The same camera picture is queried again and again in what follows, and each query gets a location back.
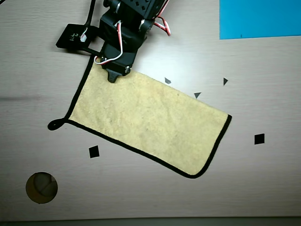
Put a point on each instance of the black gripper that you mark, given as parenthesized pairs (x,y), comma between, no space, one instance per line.
(118,66)

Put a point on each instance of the yellow towel with black trim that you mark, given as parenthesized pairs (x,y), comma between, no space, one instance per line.
(150,122)

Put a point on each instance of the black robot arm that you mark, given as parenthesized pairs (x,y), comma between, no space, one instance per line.
(141,7)

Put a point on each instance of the black square tape marker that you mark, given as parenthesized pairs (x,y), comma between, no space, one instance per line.
(259,139)
(94,151)

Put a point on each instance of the blue paper sheet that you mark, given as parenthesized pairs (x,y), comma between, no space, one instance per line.
(258,18)

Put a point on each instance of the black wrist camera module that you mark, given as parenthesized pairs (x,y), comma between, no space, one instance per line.
(70,37)

